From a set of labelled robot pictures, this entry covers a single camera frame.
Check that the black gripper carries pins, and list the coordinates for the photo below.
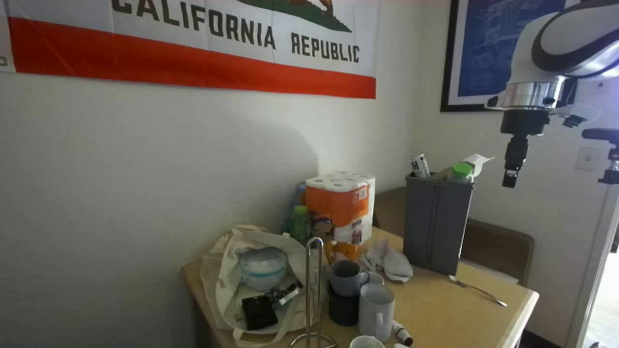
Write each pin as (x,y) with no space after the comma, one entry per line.
(522,123)

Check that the chrome paper towel holder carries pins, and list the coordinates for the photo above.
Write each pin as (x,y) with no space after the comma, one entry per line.
(313,291)

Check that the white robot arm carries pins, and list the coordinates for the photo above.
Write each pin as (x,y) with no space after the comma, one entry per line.
(547,46)

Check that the green capped container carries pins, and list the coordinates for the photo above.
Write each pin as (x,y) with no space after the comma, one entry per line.
(462,171)

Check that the white tubes in bin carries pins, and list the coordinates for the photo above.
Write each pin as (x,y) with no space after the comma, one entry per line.
(420,167)

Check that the grey plastic bin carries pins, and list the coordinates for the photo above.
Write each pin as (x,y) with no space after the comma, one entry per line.
(435,223)

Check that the framed blue blueprint poster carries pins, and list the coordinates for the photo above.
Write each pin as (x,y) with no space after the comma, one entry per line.
(495,46)

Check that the grey crumpled cloth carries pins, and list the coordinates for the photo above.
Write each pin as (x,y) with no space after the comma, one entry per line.
(389,264)

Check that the orange paper towel pack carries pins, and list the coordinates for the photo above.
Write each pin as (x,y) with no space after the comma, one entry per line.
(340,206)

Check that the orange package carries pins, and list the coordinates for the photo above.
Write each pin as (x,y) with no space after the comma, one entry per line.
(344,251)

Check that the tall light grey mug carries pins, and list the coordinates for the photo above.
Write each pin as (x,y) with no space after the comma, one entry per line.
(375,312)

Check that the blue-grey mug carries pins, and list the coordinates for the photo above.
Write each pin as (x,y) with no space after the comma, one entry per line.
(346,280)

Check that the small white bottle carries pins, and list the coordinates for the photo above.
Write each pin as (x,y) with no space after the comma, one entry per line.
(402,336)

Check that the blue bottle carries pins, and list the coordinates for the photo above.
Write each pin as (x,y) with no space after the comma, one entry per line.
(300,194)

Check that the green plastic bottle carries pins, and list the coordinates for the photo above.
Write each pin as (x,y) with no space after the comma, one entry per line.
(298,225)

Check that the black mug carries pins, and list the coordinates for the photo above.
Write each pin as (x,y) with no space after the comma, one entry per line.
(340,310)

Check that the white cup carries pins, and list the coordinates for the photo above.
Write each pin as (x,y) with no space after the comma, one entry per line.
(366,343)

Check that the black and silver gadget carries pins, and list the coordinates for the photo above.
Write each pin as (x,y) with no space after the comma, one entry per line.
(284,295)

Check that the glass bowl with blue lid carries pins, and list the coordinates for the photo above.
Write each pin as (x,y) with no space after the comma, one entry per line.
(261,266)

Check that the black wallet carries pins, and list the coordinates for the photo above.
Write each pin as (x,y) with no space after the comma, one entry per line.
(259,314)

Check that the California Republic flag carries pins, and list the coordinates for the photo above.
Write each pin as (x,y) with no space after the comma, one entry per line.
(193,59)

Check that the black camera tripod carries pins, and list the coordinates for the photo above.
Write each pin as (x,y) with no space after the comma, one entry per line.
(609,156)

